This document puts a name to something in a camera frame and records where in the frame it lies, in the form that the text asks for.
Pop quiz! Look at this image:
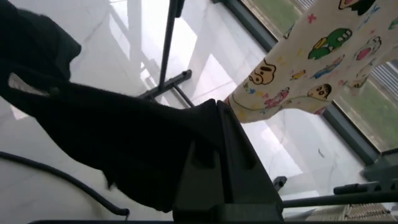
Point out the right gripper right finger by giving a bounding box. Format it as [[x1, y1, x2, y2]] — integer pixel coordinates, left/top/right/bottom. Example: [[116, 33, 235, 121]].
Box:
[[216, 100, 284, 221]]

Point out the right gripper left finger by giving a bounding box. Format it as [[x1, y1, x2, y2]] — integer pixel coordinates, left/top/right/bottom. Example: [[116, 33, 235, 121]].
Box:
[[172, 139, 225, 222]]

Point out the black garment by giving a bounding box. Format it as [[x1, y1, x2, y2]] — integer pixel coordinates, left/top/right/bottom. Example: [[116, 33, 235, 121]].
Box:
[[0, 0, 225, 214]]

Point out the cream printed garment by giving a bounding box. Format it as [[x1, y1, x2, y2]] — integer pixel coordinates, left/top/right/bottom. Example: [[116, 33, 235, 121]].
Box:
[[223, 0, 398, 124]]

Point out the black clothes rack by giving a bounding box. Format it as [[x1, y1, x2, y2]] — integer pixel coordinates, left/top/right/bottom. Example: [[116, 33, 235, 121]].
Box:
[[137, 0, 398, 209]]

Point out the black cable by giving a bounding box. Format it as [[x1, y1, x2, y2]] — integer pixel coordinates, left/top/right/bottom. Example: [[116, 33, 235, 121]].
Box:
[[0, 150, 131, 218]]

